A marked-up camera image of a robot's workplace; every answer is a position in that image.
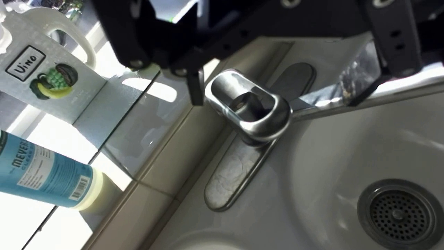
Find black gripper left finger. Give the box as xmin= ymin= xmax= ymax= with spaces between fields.
xmin=88 ymin=0 xmax=205 ymax=105

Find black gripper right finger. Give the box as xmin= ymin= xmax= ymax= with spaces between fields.
xmin=348 ymin=0 xmax=423 ymax=108

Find chrome sink faucet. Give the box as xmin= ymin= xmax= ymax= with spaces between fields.
xmin=202 ymin=60 xmax=317 ymax=213

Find soap pump bottle blue label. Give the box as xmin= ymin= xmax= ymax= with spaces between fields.
xmin=0 ymin=128 xmax=123 ymax=212

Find white double sink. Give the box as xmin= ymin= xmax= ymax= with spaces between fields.
xmin=146 ymin=33 xmax=444 ymax=250

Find drain with strainer holes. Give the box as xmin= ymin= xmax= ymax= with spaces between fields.
xmin=356 ymin=177 xmax=444 ymax=250

